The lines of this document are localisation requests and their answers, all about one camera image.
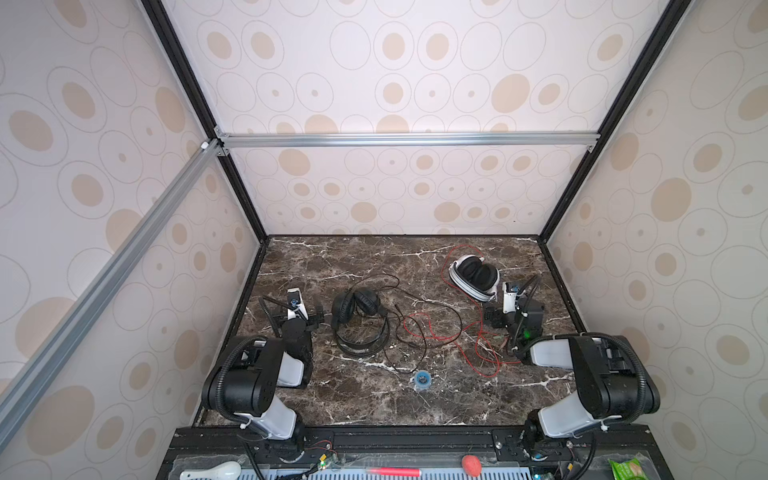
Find black headphones blue headband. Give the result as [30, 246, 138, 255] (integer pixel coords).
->
[331, 287, 391, 358]

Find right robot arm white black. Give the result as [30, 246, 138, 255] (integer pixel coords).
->
[483, 304, 661, 451]

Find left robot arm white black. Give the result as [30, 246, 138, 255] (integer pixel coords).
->
[201, 307, 324, 441]

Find white headphones black pads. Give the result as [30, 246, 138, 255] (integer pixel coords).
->
[449, 255, 500, 303]

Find blue tape roll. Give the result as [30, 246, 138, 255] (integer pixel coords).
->
[412, 370, 432, 391]

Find red ball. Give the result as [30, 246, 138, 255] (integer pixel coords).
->
[461, 455, 483, 478]

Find pink red pen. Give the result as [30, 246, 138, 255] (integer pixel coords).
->
[366, 467, 422, 478]

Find green snack packet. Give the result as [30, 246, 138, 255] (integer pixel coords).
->
[609, 458, 649, 480]

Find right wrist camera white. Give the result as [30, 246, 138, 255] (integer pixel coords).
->
[502, 282, 520, 314]

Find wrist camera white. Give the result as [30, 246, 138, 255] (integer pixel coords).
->
[287, 288, 309, 321]
[502, 282, 520, 314]

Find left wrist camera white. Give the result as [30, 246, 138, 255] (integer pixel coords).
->
[287, 288, 309, 321]

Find red headphone cable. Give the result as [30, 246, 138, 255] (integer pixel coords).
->
[400, 242, 529, 379]

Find white plastic handle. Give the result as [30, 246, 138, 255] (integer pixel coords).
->
[179, 461, 242, 480]

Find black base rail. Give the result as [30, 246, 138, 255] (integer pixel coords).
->
[157, 424, 672, 479]

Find horizontal aluminium rail back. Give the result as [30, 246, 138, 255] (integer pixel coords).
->
[221, 131, 600, 149]

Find diagonal aluminium rail left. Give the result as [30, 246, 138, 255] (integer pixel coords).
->
[1, 139, 222, 449]

